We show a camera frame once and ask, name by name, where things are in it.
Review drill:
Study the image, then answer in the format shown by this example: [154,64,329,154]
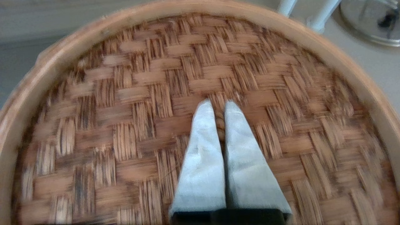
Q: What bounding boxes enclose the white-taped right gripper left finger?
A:
[169,99,227,221]

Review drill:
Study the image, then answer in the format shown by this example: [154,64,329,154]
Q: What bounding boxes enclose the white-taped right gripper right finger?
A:
[224,100,293,216]

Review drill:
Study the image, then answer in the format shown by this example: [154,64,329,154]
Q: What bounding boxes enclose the dark brown woven bamboo lid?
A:
[0,0,400,225]

